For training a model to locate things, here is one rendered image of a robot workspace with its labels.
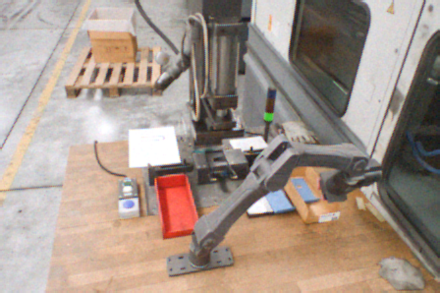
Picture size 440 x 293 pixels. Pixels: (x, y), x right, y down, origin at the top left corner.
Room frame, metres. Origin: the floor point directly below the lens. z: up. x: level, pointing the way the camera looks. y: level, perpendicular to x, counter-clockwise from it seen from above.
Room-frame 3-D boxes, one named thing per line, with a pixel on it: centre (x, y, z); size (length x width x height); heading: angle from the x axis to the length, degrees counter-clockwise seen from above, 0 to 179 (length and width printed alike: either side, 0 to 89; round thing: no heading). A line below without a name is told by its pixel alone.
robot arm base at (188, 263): (0.71, 0.04, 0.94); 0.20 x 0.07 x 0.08; 105
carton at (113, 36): (4.42, 1.34, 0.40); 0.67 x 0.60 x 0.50; 7
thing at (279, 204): (0.98, -0.22, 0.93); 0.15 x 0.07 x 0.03; 18
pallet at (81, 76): (4.12, 1.25, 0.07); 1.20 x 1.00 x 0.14; 9
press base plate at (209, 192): (1.22, -0.01, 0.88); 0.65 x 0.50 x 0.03; 105
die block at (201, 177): (1.13, -0.01, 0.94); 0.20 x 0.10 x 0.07; 105
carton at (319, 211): (1.02, -0.34, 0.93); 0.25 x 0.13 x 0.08; 15
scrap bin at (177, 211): (0.92, 0.14, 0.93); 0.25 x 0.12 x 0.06; 15
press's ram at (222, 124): (1.20, 0.03, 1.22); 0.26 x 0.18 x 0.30; 15
